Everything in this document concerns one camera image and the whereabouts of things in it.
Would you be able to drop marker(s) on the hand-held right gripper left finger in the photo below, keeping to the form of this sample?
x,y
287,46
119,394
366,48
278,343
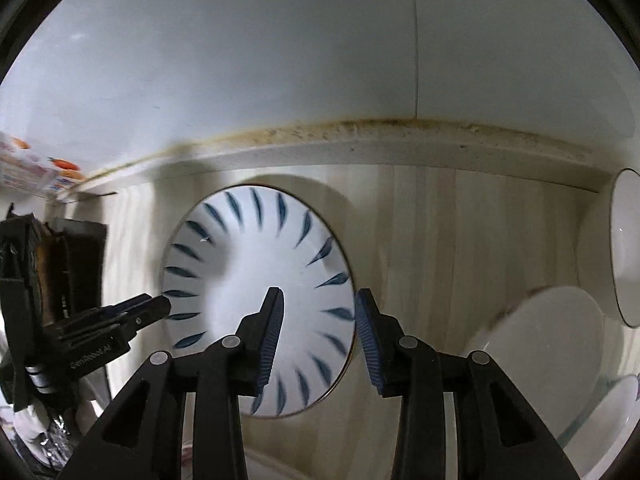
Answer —
x,y
270,342

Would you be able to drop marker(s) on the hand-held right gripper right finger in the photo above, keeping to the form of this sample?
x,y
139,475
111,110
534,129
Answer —
x,y
366,342

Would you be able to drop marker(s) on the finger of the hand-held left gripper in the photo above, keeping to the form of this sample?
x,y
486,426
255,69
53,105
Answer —
x,y
150,307

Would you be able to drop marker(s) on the blue leaf pattern plate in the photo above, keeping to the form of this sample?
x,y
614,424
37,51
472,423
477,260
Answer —
x,y
250,255

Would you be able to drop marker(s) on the white plate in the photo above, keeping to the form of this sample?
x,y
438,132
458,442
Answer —
x,y
545,360

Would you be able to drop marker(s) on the white bowl with dark rim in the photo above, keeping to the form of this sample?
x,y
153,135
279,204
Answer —
x,y
627,240

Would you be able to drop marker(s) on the striped cat print cloth mat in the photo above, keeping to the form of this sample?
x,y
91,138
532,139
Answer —
x,y
425,230

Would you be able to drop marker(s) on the colourful fruit wall sticker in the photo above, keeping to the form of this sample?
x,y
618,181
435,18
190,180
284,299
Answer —
x,y
35,165

